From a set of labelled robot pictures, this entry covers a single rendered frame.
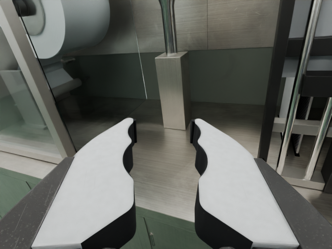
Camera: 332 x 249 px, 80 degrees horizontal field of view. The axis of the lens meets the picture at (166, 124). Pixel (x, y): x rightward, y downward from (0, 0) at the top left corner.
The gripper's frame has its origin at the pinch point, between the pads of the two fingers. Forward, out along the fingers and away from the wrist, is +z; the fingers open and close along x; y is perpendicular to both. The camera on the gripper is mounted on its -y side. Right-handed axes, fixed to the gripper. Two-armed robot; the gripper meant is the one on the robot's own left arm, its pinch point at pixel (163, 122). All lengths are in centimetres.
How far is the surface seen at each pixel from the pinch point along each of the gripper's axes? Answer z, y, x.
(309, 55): 24.8, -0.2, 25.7
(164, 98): 56, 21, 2
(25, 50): 39, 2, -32
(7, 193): 53, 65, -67
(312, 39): 24.8, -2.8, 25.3
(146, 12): 87, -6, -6
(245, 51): 71, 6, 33
